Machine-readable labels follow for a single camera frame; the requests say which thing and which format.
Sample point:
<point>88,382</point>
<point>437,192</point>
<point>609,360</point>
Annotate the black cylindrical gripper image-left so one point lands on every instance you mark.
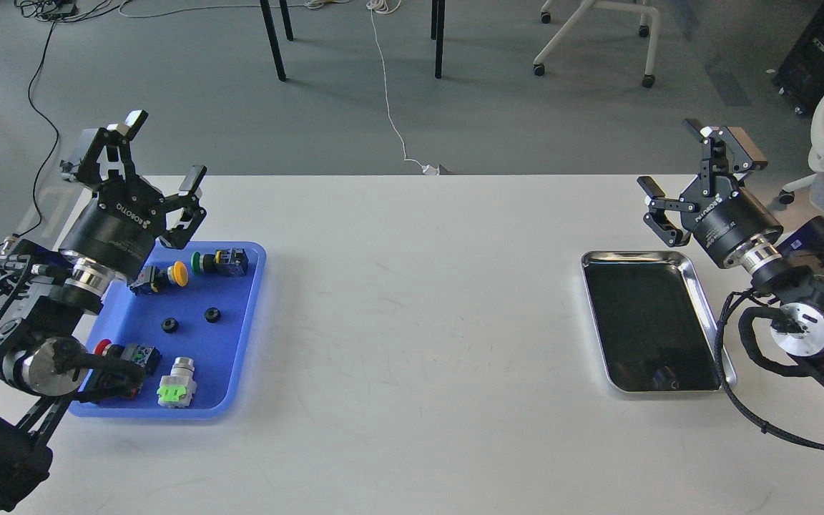
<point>127,215</point>

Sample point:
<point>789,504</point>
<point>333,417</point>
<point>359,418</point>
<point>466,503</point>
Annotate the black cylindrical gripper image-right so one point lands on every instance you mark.
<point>729,223</point>

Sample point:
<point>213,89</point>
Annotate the small black gear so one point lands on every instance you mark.
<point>169,325</point>
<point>212,315</point>

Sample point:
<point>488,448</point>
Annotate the blue plastic tray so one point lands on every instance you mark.
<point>217,349</point>

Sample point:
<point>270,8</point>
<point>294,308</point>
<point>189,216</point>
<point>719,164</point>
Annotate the silver metal tray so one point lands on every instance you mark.
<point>654,325</point>

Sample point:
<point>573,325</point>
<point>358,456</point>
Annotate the black equipment case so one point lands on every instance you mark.
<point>800,77</point>

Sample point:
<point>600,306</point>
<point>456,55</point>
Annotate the black table legs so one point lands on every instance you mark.
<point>438,15</point>

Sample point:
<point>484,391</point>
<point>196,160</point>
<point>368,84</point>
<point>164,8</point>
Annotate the yellow push button switch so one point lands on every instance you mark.
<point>153,279</point>

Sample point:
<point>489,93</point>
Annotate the green push button switch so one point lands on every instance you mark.
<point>228,262</point>

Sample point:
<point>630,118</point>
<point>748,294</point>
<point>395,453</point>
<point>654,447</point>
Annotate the silver switch with green base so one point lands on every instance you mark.
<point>177,389</point>

